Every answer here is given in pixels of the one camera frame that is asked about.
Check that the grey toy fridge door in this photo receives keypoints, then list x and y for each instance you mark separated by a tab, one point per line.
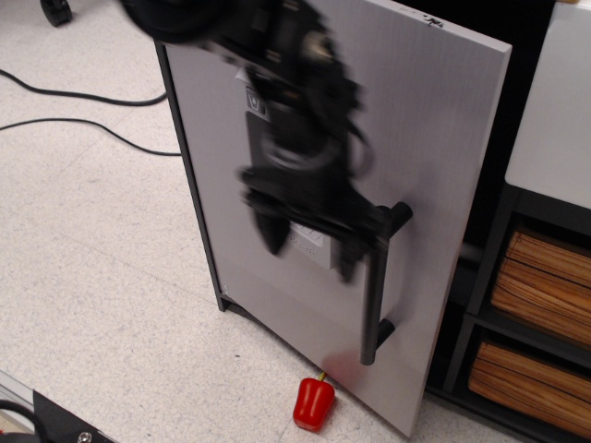
429	90

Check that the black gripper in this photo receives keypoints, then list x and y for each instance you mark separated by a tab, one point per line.
314	191

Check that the black caster wheel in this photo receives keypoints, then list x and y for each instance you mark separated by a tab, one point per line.
57	12

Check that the dark grey fridge cabinet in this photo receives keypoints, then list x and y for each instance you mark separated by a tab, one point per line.
498	209

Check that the grey water dispenser panel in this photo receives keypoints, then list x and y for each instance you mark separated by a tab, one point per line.
313	244

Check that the white countertop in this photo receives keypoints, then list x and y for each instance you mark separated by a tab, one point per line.
551	153

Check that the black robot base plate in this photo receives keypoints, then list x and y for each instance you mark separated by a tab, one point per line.
46	421

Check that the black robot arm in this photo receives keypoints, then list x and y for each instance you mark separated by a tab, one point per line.
288	54

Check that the black fridge door handle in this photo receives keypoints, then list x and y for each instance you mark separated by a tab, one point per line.
375	330

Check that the red toy bell pepper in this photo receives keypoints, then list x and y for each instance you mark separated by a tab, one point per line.
313	402

